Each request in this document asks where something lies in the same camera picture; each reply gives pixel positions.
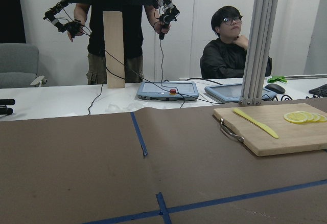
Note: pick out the black computer mouse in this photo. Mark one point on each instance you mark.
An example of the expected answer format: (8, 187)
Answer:
(275, 88)

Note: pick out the green plastic clamp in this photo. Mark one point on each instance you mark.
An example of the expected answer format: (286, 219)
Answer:
(274, 79)

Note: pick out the teach pendant with red button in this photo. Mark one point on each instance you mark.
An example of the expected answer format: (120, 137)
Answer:
(168, 91)

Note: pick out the teleoperation controller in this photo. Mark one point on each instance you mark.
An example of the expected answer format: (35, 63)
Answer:
(170, 13)
(61, 23)

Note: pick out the wooden plank upright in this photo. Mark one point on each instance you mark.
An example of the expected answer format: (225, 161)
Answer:
(114, 48)

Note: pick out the yellow plastic knife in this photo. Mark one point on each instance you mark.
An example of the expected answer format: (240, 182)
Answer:
(263, 126)

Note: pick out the bamboo cutting board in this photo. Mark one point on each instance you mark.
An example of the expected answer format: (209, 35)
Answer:
(293, 137)

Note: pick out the grey armchair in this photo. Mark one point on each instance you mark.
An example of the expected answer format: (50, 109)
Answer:
(19, 66)

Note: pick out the left teleoperation controller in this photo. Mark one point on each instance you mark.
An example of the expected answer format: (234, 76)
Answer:
(61, 23)

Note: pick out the standing operator in black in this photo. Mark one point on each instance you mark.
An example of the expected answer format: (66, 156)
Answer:
(91, 11)

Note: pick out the right teleoperation controller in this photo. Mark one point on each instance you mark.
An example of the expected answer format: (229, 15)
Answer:
(170, 13)

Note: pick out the lemon slice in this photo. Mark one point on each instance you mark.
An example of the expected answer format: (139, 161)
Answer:
(310, 116)
(322, 118)
(296, 117)
(315, 117)

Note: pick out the seated person with glasses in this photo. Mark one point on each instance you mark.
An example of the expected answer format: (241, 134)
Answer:
(225, 56)

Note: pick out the black keyboard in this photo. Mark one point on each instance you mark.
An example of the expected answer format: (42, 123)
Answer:
(319, 91)

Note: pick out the aluminium frame post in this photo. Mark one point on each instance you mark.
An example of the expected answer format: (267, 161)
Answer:
(263, 17)

